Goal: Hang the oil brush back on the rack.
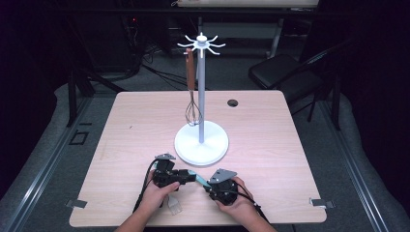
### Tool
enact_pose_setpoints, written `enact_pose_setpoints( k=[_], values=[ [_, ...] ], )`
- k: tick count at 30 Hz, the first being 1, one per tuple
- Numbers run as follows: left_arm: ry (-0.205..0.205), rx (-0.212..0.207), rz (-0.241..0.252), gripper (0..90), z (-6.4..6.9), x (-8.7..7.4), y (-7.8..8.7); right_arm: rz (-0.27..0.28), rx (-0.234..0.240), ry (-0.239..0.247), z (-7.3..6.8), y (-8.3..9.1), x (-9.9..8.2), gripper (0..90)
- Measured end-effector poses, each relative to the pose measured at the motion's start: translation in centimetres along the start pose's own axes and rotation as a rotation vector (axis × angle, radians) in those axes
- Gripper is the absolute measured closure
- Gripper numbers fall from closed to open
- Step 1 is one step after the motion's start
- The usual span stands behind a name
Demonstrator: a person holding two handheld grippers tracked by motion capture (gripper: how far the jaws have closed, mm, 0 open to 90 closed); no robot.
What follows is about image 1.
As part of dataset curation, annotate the black floor cable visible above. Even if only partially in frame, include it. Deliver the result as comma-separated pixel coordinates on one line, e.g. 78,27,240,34
141,47,199,92

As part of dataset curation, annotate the white topped background table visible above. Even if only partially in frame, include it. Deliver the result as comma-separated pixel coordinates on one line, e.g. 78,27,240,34
170,0,320,59

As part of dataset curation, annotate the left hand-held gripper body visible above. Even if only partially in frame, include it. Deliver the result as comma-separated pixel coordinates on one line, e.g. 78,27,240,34
152,153,182,189

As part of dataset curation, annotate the teal handled white spatula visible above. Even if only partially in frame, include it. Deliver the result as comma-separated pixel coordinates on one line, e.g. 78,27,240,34
188,169,212,189

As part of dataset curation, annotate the hand-held gripper cable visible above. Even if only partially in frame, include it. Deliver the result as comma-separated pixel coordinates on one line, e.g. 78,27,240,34
132,159,160,215
233,181,271,224

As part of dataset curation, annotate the black folding chair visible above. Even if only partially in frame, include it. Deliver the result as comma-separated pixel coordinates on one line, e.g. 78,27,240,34
248,38,356,131

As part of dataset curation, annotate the metal floor rail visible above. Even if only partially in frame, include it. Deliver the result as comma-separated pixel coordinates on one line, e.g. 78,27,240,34
3,96,93,232
317,100,392,232

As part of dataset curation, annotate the right hand-held gripper cable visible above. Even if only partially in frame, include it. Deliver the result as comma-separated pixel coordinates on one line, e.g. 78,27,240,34
233,181,271,224

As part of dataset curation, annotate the white utensil rack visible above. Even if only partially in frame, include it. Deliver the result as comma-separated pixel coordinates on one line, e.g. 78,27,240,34
174,32,230,168

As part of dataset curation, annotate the grey metal table bracket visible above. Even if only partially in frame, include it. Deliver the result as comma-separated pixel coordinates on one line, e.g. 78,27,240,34
65,198,88,210
308,197,337,210

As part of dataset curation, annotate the black metal stand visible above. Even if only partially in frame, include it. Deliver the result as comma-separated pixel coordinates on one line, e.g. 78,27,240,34
66,69,128,129

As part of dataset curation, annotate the left hand-held gripper cable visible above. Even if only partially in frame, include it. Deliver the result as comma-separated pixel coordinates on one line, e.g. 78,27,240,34
132,159,160,215

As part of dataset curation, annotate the teal handled pastry brush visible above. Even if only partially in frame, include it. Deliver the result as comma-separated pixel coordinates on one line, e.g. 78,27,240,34
152,161,182,217

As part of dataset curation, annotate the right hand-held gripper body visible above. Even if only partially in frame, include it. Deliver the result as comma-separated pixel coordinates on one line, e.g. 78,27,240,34
208,168,239,207

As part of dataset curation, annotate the person's left hand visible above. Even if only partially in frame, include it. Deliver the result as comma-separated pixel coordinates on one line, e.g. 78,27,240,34
139,170,181,213

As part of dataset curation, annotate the wooden handled wire whisk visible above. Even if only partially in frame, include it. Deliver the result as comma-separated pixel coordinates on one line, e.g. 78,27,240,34
184,47,204,128

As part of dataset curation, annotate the person's right hand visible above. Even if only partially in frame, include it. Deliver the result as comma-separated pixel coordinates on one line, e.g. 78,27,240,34
214,176,256,218

